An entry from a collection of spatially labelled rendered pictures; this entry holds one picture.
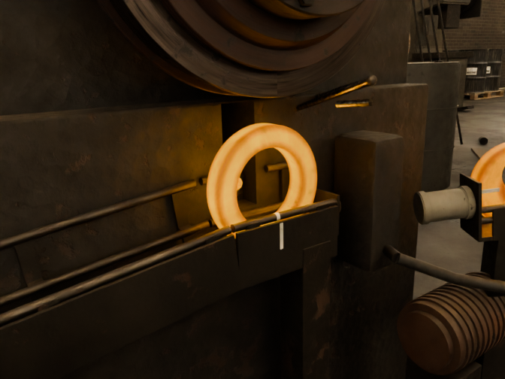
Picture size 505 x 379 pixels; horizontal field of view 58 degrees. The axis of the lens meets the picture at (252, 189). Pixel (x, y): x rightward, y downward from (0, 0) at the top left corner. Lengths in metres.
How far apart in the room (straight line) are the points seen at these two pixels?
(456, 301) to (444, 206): 0.16
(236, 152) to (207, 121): 0.09
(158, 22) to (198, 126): 0.19
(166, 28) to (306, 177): 0.31
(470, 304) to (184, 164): 0.53
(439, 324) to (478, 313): 0.08
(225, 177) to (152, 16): 0.22
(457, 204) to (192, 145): 0.47
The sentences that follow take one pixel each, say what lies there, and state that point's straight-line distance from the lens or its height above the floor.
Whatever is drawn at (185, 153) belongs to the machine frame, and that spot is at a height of 0.80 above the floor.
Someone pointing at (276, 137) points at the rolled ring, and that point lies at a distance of 0.65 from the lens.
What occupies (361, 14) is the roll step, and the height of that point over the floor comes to 0.99.
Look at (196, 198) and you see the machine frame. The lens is 0.69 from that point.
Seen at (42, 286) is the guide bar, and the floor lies 0.67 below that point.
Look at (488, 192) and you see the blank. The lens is 0.90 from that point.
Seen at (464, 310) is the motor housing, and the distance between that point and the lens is 0.86.
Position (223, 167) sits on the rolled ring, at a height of 0.79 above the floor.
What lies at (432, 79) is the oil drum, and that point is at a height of 0.78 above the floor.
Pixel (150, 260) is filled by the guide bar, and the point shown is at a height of 0.70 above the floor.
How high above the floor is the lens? 0.93
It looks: 16 degrees down
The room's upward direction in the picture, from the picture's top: 2 degrees counter-clockwise
